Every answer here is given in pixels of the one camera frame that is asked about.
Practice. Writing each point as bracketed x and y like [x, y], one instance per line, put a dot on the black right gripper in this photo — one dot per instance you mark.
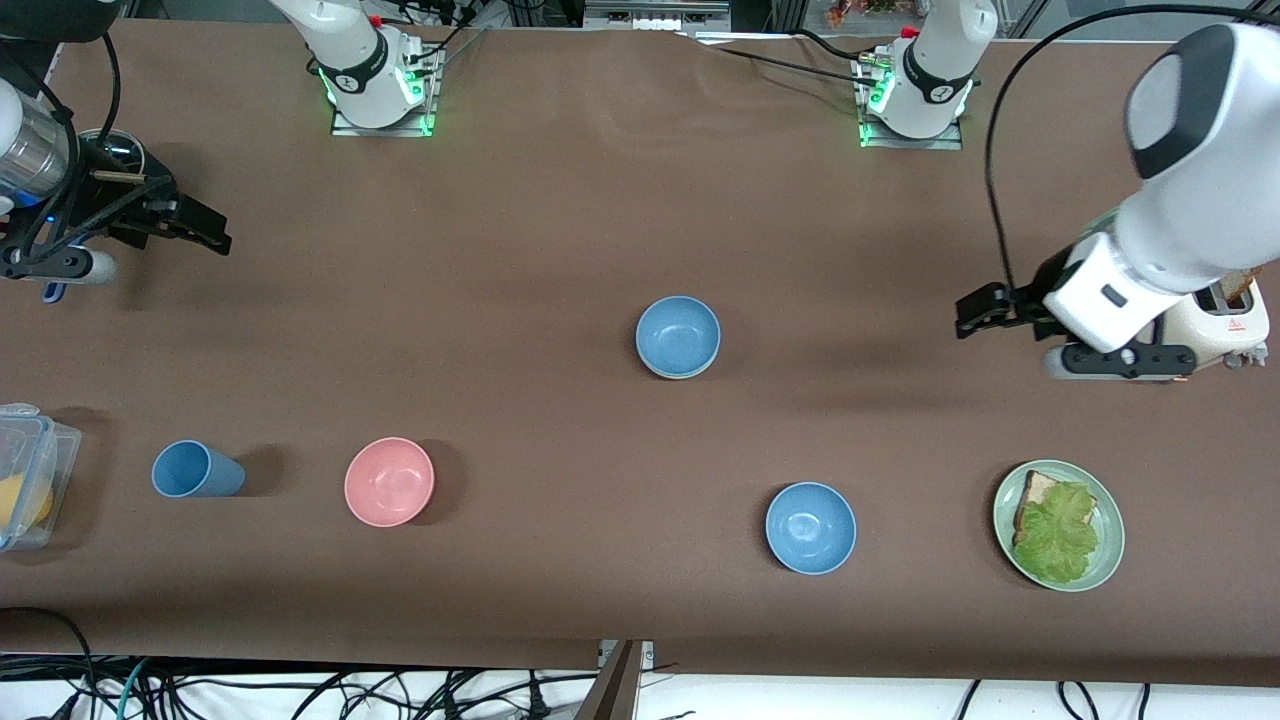
[112, 192]

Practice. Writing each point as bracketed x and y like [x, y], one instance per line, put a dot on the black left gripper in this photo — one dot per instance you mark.
[1036, 294]

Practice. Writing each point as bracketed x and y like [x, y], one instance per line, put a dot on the light green bowl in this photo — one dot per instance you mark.
[683, 376]

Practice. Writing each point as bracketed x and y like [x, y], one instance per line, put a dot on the blue bowl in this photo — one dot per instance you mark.
[677, 335]
[811, 528]

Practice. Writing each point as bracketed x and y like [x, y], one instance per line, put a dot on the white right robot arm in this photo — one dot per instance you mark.
[350, 40]

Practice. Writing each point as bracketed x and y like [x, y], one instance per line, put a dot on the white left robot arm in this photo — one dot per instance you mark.
[1190, 180]

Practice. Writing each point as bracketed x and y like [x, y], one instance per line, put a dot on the pink bowl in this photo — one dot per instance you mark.
[389, 482]

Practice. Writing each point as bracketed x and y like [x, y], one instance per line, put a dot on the bread slice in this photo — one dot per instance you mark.
[1035, 492]

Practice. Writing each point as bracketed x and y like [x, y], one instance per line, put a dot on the green lettuce leaf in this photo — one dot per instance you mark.
[1058, 535]

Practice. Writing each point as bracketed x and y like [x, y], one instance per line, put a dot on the blue plastic cup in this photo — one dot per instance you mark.
[195, 470]

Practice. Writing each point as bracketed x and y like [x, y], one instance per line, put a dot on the cream toaster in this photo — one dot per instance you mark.
[1225, 335]

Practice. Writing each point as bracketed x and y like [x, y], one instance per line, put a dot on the toast slice in toaster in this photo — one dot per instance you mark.
[1240, 287]

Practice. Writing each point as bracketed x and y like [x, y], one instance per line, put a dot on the light green plate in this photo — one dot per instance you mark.
[1110, 540]

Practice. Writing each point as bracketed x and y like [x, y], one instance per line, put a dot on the clear plastic food container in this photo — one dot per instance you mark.
[30, 470]

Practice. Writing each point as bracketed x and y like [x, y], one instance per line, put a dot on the yellow fruit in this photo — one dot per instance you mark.
[22, 500]

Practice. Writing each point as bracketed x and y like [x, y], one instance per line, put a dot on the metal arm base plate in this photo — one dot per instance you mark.
[915, 142]
[385, 125]

